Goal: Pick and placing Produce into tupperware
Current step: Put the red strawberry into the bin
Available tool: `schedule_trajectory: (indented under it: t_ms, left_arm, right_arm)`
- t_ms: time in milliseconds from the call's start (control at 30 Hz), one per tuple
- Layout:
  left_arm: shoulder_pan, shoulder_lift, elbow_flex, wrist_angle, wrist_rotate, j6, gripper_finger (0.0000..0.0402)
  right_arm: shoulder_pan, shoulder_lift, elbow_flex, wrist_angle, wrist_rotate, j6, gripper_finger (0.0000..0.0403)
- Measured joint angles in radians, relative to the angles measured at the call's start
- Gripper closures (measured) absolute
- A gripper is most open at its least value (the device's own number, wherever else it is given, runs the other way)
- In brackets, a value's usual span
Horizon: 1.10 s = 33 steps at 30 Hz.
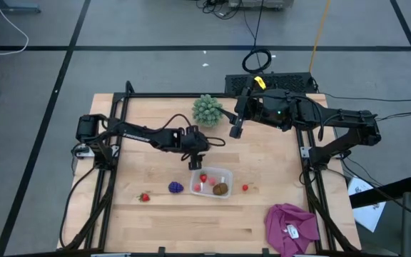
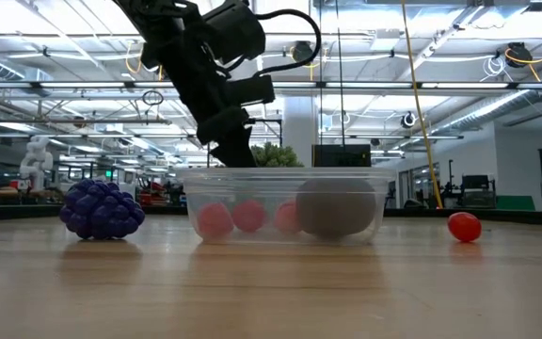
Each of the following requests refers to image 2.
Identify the desk with dark monitor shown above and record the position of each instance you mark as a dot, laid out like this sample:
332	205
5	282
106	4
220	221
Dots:
475	182

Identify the purple toy grape bunch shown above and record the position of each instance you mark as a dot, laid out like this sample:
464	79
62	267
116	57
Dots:
101	209

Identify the small red tomato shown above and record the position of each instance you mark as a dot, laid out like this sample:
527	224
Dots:
465	227
214	220
249	215

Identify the green succulent plant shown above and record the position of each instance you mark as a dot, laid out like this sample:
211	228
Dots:
278	157

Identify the white robot figure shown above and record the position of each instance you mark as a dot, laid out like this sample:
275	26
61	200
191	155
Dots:
36	165

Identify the brown toy kiwi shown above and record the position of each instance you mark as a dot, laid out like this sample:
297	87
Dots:
337	207

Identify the long ceiling light bar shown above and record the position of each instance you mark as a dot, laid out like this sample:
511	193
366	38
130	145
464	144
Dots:
370	85

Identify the clear plastic tupperware container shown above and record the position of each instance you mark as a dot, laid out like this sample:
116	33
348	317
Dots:
191	188

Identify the black computer case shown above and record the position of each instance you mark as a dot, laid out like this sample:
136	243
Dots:
341	157

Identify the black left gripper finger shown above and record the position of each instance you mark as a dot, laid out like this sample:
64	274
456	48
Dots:
238	150

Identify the green panel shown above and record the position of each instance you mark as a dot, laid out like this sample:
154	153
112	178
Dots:
515	203

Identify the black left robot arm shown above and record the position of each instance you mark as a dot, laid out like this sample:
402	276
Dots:
172	23

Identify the white building pillar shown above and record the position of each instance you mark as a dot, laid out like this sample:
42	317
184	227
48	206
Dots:
299	132

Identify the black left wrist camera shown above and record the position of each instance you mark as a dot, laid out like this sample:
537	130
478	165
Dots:
252	90

